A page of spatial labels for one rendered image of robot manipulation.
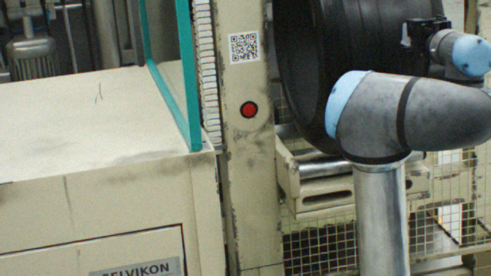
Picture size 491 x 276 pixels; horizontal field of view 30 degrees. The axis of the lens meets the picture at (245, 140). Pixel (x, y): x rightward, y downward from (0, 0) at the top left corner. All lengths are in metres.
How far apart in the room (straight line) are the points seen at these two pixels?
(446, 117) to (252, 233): 1.08
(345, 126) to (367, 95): 0.06
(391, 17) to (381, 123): 0.71
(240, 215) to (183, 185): 0.90
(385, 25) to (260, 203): 0.58
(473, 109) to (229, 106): 0.94
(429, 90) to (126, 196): 0.50
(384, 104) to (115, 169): 0.43
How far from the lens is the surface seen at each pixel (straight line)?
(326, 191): 2.30
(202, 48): 2.22
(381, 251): 1.59
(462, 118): 1.44
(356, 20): 2.10
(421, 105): 1.42
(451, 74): 1.84
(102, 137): 1.59
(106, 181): 1.47
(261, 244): 2.43
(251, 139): 2.31
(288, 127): 2.55
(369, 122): 1.46
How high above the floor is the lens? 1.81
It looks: 21 degrees down
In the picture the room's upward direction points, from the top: 5 degrees counter-clockwise
